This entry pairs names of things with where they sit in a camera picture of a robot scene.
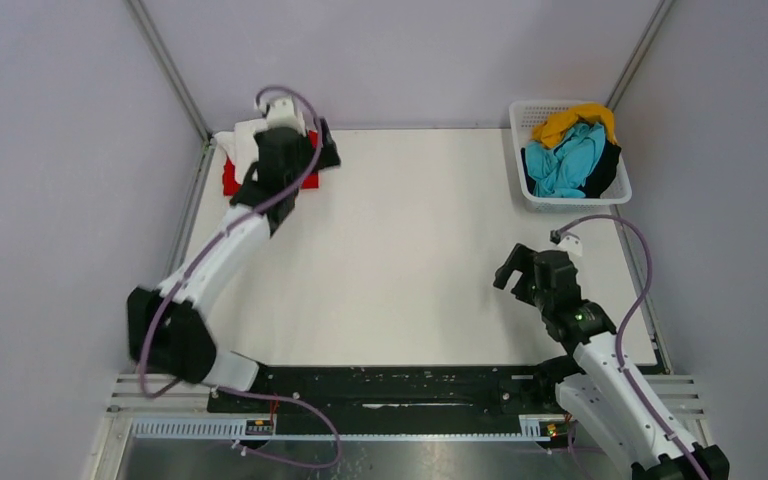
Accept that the teal t shirt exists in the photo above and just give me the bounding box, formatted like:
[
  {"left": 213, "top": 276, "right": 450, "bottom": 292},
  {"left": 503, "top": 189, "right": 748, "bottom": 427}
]
[{"left": 523, "top": 123, "right": 607, "bottom": 198}]

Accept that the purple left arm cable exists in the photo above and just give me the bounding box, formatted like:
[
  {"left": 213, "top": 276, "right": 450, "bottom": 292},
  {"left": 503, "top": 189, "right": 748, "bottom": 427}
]
[{"left": 135, "top": 86, "right": 344, "bottom": 470}]

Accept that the white plastic laundry basket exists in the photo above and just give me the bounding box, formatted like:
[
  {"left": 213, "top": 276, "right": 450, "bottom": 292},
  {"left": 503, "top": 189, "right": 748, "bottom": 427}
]
[{"left": 509, "top": 100, "right": 632, "bottom": 213}]

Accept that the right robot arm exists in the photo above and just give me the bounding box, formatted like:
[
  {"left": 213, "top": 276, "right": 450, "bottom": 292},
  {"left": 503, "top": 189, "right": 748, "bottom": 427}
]
[{"left": 493, "top": 244, "right": 730, "bottom": 479}]

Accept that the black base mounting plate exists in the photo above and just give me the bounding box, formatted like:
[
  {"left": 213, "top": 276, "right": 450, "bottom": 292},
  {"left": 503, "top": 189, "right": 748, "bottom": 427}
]
[{"left": 207, "top": 365, "right": 562, "bottom": 423}]

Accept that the white slotted cable duct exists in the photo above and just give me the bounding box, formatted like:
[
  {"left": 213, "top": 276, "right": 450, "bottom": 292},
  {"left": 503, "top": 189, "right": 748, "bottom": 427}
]
[{"left": 131, "top": 411, "right": 566, "bottom": 442}]

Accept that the white t shirt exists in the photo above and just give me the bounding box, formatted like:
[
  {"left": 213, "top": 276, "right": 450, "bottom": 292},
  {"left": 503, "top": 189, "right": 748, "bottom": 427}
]
[{"left": 214, "top": 118, "right": 267, "bottom": 184}]

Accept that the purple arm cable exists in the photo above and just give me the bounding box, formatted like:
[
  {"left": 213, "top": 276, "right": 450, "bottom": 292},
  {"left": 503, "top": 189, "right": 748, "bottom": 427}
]
[
  {"left": 549, "top": 213, "right": 713, "bottom": 480},
  {"left": 135, "top": 86, "right": 344, "bottom": 470}
]

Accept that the black t shirt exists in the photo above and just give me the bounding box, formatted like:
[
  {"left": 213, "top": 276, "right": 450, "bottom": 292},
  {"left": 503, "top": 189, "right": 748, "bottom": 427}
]
[{"left": 580, "top": 140, "right": 622, "bottom": 199}]

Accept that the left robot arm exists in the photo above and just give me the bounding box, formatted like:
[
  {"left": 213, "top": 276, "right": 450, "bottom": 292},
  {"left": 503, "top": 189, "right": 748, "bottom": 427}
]
[{"left": 126, "top": 117, "right": 341, "bottom": 411}]

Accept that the yellow t shirt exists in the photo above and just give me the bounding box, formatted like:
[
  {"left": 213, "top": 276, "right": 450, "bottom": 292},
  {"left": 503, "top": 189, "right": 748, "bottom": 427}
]
[{"left": 531, "top": 103, "right": 619, "bottom": 148}]

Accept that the red folded t shirt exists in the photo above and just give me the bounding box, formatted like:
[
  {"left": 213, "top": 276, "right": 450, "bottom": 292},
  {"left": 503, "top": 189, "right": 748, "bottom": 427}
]
[{"left": 222, "top": 129, "right": 322, "bottom": 197}]

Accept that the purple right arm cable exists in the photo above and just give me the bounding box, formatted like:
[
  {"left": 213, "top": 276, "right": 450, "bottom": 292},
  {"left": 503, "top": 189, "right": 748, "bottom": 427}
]
[{"left": 549, "top": 213, "right": 713, "bottom": 480}]

